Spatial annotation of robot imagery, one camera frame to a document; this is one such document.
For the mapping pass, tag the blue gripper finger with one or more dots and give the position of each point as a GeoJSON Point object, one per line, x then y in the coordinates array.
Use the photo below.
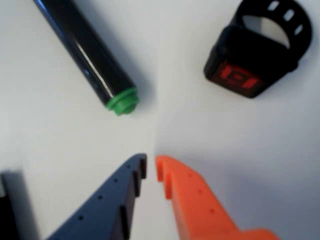
{"type": "Point", "coordinates": [107, 207]}

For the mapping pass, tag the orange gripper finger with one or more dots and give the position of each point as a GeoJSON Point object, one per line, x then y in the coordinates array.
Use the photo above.
{"type": "Point", "coordinates": [200, 210]}

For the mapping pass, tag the black digital wrist watch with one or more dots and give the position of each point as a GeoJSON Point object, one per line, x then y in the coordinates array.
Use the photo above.
{"type": "Point", "coordinates": [232, 55]}

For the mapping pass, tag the black cylinder with silver end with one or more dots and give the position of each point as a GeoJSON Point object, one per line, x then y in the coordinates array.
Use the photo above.
{"type": "Point", "coordinates": [10, 205]}

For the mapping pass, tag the black marker with green cap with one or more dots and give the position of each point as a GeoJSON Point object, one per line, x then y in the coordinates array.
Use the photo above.
{"type": "Point", "coordinates": [80, 47]}

